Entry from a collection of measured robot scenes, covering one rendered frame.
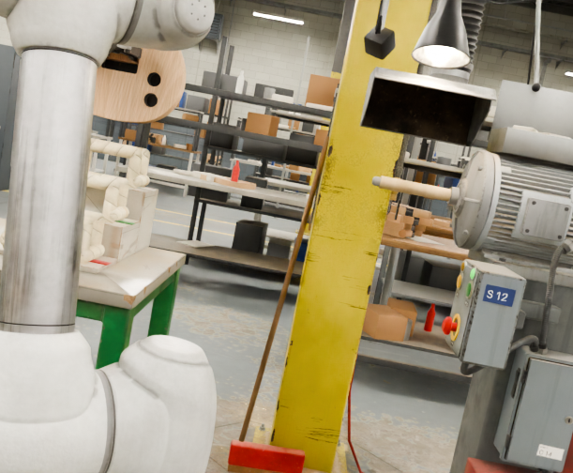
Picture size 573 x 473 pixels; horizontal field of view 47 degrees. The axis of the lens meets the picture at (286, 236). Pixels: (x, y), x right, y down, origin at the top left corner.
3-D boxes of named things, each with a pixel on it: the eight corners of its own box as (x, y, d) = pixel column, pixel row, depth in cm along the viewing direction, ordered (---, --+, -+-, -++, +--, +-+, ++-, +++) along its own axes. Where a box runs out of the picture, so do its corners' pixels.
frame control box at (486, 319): (532, 376, 160) (557, 273, 157) (565, 411, 139) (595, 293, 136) (431, 357, 161) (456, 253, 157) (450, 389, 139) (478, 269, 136)
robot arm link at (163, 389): (221, 499, 100) (248, 360, 97) (102, 516, 90) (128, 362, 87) (179, 448, 113) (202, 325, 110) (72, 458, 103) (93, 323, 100)
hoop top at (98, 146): (142, 160, 183) (144, 149, 183) (139, 160, 180) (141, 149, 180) (72, 146, 184) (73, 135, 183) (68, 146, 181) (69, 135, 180)
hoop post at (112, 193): (115, 222, 169) (121, 186, 168) (112, 223, 166) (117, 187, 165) (103, 220, 170) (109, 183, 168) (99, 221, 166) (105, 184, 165)
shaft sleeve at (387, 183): (451, 188, 168) (449, 199, 167) (448, 190, 171) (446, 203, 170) (382, 174, 168) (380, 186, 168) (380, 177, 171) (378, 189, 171)
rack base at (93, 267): (117, 263, 166) (118, 258, 165) (98, 274, 150) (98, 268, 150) (10, 242, 166) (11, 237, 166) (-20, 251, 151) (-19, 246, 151)
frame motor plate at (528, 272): (595, 282, 182) (598, 268, 182) (638, 301, 159) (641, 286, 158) (467, 256, 183) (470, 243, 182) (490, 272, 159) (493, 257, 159)
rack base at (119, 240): (135, 253, 181) (141, 221, 180) (117, 264, 165) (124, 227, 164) (37, 235, 182) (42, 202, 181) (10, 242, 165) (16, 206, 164)
